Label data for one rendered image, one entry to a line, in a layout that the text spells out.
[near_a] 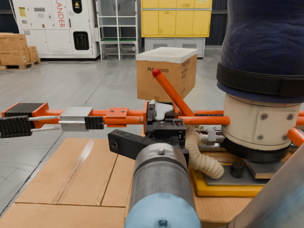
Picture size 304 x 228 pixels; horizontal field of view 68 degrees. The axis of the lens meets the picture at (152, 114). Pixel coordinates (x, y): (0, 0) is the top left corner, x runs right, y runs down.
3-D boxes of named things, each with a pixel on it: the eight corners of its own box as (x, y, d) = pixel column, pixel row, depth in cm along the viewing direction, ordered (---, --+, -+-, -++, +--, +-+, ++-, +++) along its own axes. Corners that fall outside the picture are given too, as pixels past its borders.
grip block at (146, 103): (174, 119, 64) (175, 100, 61) (177, 136, 55) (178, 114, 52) (144, 119, 64) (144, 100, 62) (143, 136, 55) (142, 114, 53)
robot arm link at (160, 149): (133, 201, 37) (131, 152, 34) (135, 182, 42) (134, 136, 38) (187, 202, 37) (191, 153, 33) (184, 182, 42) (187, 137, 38)
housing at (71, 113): (95, 121, 63) (93, 106, 61) (88, 132, 56) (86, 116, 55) (70, 121, 63) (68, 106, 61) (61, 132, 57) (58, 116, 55)
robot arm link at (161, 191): (123, 287, 26) (116, 226, 22) (133, 206, 38) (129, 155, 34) (204, 287, 26) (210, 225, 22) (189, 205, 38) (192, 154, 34)
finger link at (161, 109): (172, 101, 58) (174, 126, 51) (149, 101, 58) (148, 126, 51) (172, 91, 55) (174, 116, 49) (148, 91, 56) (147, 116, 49)
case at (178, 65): (160, 83, 260) (161, 46, 244) (195, 86, 245) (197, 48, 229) (136, 98, 209) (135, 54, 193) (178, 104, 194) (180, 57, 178)
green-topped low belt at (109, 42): (139, 57, 806) (138, 38, 781) (138, 59, 758) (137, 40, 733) (104, 57, 805) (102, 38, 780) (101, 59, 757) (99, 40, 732)
